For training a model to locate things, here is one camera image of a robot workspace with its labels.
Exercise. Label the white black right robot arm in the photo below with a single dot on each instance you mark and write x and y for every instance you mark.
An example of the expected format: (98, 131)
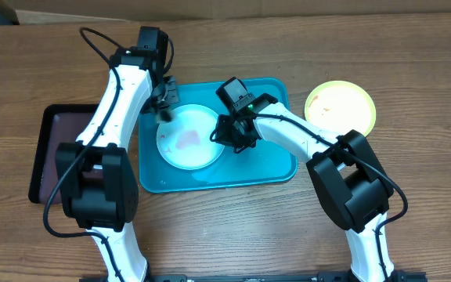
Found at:
(348, 179)

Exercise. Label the green white sponge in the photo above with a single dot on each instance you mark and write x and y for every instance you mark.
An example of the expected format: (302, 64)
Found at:
(164, 116)

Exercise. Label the yellow-green plate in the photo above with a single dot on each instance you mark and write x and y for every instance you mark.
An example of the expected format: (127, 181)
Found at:
(340, 106)

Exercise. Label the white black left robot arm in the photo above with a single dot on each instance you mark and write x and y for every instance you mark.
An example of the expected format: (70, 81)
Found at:
(96, 183)

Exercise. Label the light blue plate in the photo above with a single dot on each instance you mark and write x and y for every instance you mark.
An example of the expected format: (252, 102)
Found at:
(184, 142)

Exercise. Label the black shallow water tray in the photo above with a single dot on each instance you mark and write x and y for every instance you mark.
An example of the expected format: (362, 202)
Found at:
(61, 123)

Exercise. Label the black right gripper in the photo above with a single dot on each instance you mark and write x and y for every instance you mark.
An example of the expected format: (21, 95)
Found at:
(225, 139)

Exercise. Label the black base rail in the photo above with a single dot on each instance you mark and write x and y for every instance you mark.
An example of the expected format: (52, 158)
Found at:
(330, 276)

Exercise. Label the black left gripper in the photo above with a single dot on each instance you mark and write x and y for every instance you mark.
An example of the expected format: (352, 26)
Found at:
(173, 96)

